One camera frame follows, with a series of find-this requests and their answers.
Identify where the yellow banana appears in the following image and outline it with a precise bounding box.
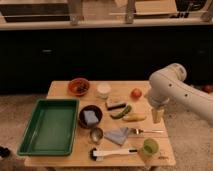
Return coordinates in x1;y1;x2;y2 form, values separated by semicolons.
122;114;146;122

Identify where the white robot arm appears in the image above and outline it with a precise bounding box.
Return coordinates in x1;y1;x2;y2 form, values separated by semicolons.
147;63;213;125

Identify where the green plastic cup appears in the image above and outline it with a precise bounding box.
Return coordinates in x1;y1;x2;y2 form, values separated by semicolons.
142;138;159;157

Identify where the white cup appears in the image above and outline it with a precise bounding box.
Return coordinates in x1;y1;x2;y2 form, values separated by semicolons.
97;83;111;99

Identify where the small metal cup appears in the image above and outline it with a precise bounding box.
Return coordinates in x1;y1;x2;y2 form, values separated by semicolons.
90;127;103;144

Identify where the metal fork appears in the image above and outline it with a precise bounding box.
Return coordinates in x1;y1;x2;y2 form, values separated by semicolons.
130;128;164;135

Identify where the green pepper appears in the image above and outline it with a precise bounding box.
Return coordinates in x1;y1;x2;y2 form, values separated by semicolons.
110;105;132;119

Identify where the red tomato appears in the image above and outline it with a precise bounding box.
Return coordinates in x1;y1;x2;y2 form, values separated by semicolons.
131;88;142;99

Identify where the wooden table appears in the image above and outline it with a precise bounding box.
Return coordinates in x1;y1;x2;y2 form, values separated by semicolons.
24;80;177;168

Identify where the blue grey cloth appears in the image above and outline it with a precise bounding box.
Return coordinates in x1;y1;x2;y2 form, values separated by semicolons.
104;127;130;146

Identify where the black and tan sponge block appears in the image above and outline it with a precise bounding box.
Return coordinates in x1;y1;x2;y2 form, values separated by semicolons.
105;98;126;111

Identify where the dark brown bowl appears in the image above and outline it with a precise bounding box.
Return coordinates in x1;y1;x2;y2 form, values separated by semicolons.
79;105;103;129

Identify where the blue sponge in bowl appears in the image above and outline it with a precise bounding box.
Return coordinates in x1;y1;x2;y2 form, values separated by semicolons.
83;111;99;125

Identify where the orange bowl with dark items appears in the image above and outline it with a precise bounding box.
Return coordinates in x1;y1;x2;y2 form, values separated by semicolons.
68;78;90;96

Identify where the green plastic tray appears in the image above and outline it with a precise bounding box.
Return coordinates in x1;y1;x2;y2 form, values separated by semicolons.
17;99;79;156

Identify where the dark cabinet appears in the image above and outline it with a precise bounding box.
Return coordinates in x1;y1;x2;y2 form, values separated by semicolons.
0;26;213;94

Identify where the black object on floor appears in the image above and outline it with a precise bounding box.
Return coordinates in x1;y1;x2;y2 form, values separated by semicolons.
0;146;10;158

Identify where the white handled black brush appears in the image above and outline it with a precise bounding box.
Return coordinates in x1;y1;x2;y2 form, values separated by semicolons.
89;148;138;161

